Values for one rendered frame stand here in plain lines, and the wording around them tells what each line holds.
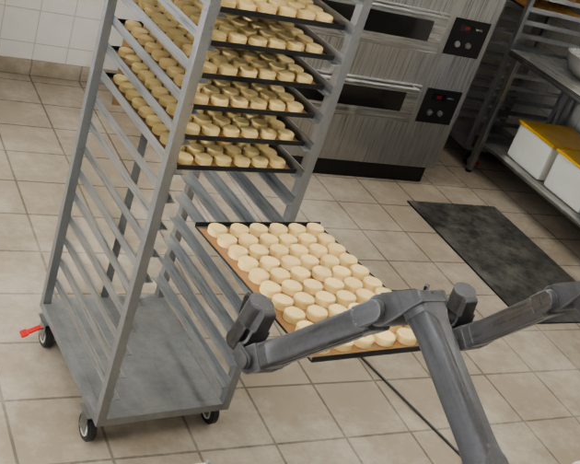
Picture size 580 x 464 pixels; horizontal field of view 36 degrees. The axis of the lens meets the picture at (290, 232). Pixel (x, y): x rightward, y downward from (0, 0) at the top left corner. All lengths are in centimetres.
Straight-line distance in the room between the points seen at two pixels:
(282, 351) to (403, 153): 385
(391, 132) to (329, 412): 239
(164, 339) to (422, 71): 266
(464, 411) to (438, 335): 13
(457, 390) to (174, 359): 184
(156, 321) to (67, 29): 259
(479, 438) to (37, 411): 192
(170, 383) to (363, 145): 265
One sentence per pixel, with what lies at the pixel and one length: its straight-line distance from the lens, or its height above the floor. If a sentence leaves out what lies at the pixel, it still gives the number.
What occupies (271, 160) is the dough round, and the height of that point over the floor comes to 106.
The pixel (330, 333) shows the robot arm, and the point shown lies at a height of 119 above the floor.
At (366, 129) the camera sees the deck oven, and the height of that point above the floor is 34.
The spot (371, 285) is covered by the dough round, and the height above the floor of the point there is 102.
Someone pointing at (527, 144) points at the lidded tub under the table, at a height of 39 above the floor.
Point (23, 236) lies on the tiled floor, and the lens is 400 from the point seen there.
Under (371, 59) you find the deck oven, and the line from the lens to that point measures 514.
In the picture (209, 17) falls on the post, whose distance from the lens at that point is 227.
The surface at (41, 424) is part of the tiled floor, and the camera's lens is 310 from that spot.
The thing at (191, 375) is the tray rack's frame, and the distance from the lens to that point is 319.
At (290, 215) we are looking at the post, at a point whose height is 91.
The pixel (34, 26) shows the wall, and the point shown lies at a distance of 552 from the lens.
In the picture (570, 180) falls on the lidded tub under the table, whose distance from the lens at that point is 579.
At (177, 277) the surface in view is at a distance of 336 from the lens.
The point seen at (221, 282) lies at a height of 50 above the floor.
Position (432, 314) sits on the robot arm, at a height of 136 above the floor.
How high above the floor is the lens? 210
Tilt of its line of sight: 27 degrees down
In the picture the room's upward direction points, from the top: 20 degrees clockwise
